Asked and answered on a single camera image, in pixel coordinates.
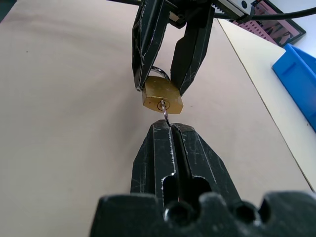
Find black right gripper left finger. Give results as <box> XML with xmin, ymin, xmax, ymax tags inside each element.
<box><xmin>130</xmin><ymin>119</ymin><xmax>183</xmax><ymax>206</ymax></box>

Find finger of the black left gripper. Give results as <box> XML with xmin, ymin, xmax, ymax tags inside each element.
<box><xmin>131</xmin><ymin>0</ymin><xmax>174</xmax><ymax>92</ymax></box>
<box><xmin>170</xmin><ymin>3</ymin><xmax>215</xmax><ymax>98</ymax></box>

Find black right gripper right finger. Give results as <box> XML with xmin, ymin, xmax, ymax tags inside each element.
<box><xmin>172</xmin><ymin>123</ymin><xmax>236</xmax><ymax>206</ymax></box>

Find silver padlock key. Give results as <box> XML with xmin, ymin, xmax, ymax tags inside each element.
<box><xmin>159</xmin><ymin>98</ymin><xmax>171</xmax><ymax>127</ymax></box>

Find black tablet with pink screen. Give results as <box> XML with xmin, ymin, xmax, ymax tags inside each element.
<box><xmin>229</xmin><ymin>0</ymin><xmax>307</xmax><ymax>48</ymax></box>

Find beige table mat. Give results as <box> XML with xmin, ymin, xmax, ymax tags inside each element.
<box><xmin>0</xmin><ymin>0</ymin><xmax>316</xmax><ymax>237</ymax></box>

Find blue plastic bin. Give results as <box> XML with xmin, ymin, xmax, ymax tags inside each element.
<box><xmin>272</xmin><ymin>43</ymin><xmax>316</xmax><ymax>134</ymax></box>

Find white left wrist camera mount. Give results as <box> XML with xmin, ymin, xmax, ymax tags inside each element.
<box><xmin>213</xmin><ymin>0</ymin><xmax>251</xmax><ymax>15</ymax></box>

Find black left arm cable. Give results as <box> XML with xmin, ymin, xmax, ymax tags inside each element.
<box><xmin>212</xmin><ymin>6</ymin><xmax>316</xmax><ymax>22</ymax></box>

